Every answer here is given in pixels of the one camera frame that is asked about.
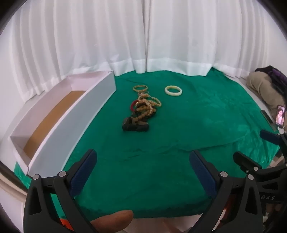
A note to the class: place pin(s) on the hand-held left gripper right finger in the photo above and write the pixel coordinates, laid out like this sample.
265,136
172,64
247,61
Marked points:
201,172

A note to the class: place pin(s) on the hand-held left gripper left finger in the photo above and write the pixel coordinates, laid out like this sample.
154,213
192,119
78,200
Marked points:
83,174

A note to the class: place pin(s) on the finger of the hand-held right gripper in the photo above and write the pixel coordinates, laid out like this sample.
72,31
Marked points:
245,162
270,136

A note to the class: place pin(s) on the white cardboard box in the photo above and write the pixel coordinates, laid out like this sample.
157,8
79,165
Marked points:
67,125

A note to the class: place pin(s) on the white jade bangle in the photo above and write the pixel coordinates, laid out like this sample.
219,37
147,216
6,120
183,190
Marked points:
167,92

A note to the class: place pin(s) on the gold bangle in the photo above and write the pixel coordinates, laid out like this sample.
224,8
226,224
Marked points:
135,89

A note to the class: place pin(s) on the person's left hand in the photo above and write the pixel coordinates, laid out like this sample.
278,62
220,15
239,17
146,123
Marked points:
112,219

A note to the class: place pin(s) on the smartphone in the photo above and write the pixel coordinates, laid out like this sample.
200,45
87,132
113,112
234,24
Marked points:
280,115

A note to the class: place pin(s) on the green patterned cloth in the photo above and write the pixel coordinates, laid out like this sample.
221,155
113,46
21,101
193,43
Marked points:
179,134

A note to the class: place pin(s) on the beige cushion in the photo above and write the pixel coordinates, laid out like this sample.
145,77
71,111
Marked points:
262,87

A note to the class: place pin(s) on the dark purple cloth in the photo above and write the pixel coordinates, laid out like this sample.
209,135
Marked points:
277,75

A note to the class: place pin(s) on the white curtain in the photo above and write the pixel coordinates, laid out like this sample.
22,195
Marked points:
101,33

